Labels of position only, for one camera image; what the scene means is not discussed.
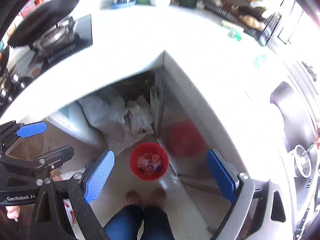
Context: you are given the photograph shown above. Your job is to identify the green white cardboard box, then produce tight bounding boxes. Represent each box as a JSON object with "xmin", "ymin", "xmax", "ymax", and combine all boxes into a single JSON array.
[{"xmin": 228, "ymin": 29, "xmax": 242, "ymax": 41}]

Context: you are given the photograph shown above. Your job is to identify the red trash bin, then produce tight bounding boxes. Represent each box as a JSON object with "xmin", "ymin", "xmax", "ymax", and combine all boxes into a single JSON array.
[{"xmin": 129, "ymin": 142, "xmax": 169, "ymax": 181}]

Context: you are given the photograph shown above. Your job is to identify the person's left hand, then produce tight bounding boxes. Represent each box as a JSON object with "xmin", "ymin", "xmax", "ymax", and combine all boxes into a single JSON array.
[{"xmin": 5, "ymin": 206, "xmax": 21, "ymax": 221}]

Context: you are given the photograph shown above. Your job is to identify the pink left slipper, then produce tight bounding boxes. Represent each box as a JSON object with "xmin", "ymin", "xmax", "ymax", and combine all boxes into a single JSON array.
[{"xmin": 125, "ymin": 190, "xmax": 143, "ymax": 207}]

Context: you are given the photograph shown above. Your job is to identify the pink slipper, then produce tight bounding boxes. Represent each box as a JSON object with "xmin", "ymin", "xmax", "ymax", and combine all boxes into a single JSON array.
[
  {"xmin": 125, "ymin": 190, "xmax": 143, "ymax": 207},
  {"xmin": 149, "ymin": 188, "xmax": 167, "ymax": 209}
]

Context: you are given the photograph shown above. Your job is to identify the blue jeans legs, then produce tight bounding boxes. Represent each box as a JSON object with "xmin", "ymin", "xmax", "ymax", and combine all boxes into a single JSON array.
[{"xmin": 104, "ymin": 205, "xmax": 174, "ymax": 239}]

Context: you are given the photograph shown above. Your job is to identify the pink right slipper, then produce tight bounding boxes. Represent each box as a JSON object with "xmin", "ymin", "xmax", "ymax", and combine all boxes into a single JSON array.
[{"xmin": 149, "ymin": 188, "xmax": 167, "ymax": 209}]

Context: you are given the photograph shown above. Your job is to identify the black gas stove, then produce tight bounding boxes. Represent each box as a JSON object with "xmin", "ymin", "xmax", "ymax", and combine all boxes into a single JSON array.
[{"xmin": 1, "ymin": 14, "xmax": 93, "ymax": 109}]

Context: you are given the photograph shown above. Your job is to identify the large white woven sack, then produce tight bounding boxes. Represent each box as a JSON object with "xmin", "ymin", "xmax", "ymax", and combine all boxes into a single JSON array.
[{"xmin": 78, "ymin": 87, "xmax": 146, "ymax": 155}]

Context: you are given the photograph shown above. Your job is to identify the metal sink strainer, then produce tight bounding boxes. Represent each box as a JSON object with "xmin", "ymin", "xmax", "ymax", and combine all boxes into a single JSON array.
[{"xmin": 293, "ymin": 145, "xmax": 312, "ymax": 178}]

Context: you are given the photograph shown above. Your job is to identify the white wet-wipes bag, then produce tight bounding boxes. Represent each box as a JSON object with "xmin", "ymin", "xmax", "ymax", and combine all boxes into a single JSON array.
[{"xmin": 127, "ymin": 95, "xmax": 154, "ymax": 135}]

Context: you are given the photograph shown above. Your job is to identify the black wok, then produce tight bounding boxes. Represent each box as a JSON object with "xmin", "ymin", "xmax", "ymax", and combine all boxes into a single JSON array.
[{"xmin": 8, "ymin": 0, "xmax": 80, "ymax": 48}]

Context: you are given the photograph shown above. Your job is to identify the stainless steel sink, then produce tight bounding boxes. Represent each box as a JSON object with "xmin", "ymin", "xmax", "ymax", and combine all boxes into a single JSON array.
[{"xmin": 270, "ymin": 64, "xmax": 319, "ymax": 239}]

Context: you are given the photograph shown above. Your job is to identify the steel wool scrubber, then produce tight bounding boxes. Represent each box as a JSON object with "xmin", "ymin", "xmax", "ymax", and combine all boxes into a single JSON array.
[{"xmin": 302, "ymin": 62, "xmax": 317, "ymax": 82}]

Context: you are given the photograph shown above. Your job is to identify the blue plastic dish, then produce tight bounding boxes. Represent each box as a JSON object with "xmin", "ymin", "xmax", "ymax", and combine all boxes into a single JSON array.
[{"xmin": 110, "ymin": 0, "xmax": 136, "ymax": 9}]

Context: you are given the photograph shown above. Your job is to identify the dark utensil holder cup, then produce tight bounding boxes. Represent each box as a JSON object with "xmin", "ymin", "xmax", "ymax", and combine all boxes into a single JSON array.
[{"xmin": 178, "ymin": 0, "xmax": 198, "ymax": 9}]

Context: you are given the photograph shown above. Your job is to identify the black wire rack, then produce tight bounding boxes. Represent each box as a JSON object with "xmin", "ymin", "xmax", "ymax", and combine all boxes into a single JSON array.
[{"xmin": 201, "ymin": 0, "xmax": 281, "ymax": 47}]

